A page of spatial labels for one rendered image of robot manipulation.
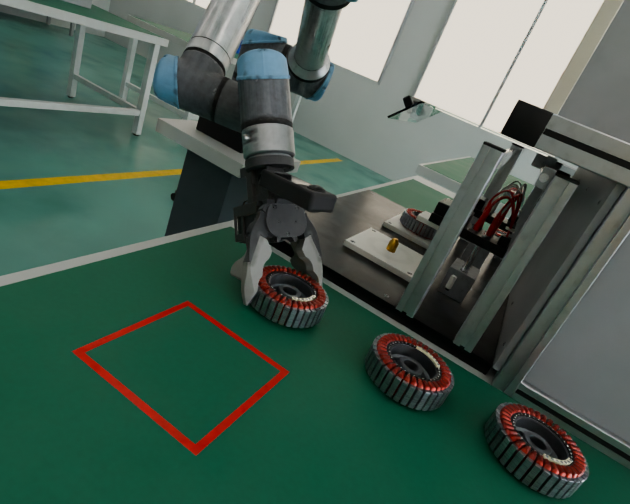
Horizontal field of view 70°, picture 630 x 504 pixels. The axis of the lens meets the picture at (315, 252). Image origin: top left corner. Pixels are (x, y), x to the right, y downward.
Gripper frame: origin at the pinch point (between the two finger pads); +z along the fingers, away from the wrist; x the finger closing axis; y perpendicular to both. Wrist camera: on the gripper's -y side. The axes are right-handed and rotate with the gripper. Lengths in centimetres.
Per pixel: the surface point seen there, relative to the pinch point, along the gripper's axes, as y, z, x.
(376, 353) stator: -12.6, 7.2, -3.0
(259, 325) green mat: -1.5, 2.8, 6.4
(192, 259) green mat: 11.4, -6.6, 8.4
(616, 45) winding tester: -35, -31, -31
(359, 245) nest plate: 8.9, -7.6, -25.9
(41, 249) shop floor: 157, -19, -2
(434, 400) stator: -18.3, 12.8, -6.2
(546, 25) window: 111, -233, -458
